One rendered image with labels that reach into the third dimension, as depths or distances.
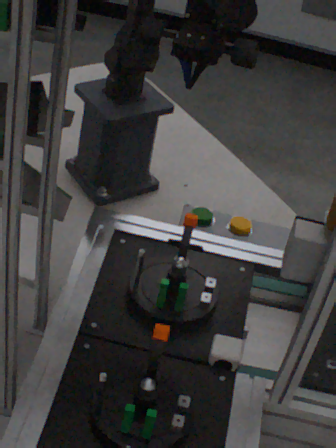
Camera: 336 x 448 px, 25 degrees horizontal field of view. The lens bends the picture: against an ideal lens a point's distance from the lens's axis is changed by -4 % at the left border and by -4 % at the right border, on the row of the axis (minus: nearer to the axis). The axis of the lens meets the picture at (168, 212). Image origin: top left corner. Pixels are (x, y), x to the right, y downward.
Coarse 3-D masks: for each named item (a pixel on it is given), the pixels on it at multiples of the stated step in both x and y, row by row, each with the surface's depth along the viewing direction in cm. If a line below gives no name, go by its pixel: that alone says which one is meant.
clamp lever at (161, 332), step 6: (156, 324) 103; (156, 330) 101; (162, 330) 101; (168, 330) 102; (156, 336) 102; (162, 336) 102; (156, 342) 100; (162, 342) 101; (156, 348) 103; (162, 348) 100; (156, 354) 103; (150, 360) 103; (156, 360) 103; (150, 366) 103; (156, 366) 103; (150, 372) 104; (156, 372) 104
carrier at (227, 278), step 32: (128, 256) 127; (160, 256) 128; (192, 256) 129; (96, 288) 120; (128, 288) 119; (160, 288) 114; (192, 288) 121; (224, 288) 125; (96, 320) 115; (128, 320) 116; (160, 320) 115; (192, 320) 116; (224, 320) 119; (192, 352) 113; (224, 352) 111
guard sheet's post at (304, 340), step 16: (320, 272) 95; (320, 288) 94; (320, 304) 97; (304, 320) 98; (320, 320) 97; (304, 336) 99; (288, 352) 103; (304, 352) 101; (288, 368) 104; (304, 368) 103; (288, 384) 107; (272, 400) 108; (288, 400) 108
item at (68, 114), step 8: (32, 80) 95; (0, 88) 86; (32, 88) 95; (40, 88) 98; (0, 96) 87; (32, 96) 96; (40, 96) 99; (0, 104) 88; (32, 104) 97; (40, 104) 100; (0, 112) 89; (32, 112) 98; (40, 112) 101; (64, 112) 110; (72, 112) 113; (0, 120) 89; (32, 120) 99; (40, 120) 102; (64, 120) 111; (0, 128) 90; (32, 128) 100; (40, 128) 103
